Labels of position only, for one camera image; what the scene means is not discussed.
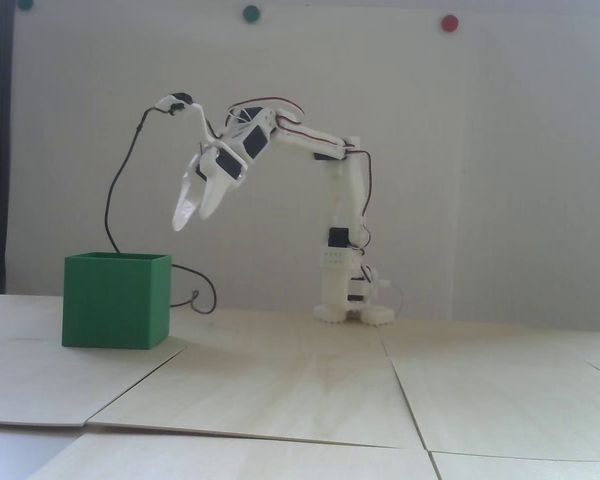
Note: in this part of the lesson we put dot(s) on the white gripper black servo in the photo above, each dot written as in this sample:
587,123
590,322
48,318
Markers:
219,184

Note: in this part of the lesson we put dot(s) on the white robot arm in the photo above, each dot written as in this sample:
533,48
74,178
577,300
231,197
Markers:
347,200

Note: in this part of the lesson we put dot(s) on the green box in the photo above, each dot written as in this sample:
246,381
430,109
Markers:
115,305

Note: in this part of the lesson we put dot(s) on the green round magnet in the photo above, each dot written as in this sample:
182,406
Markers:
251,14
25,4

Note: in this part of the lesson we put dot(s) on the light plywood sheet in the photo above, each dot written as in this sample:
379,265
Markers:
505,400
30,380
530,470
230,460
260,400

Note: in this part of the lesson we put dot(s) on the white board panel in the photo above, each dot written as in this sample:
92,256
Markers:
430,150

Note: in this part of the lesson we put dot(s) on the red round magnet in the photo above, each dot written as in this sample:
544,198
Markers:
449,23

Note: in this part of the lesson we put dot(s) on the black camera on white mount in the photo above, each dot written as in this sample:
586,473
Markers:
180,97

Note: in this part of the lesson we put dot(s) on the black window frame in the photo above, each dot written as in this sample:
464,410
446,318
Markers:
2,150

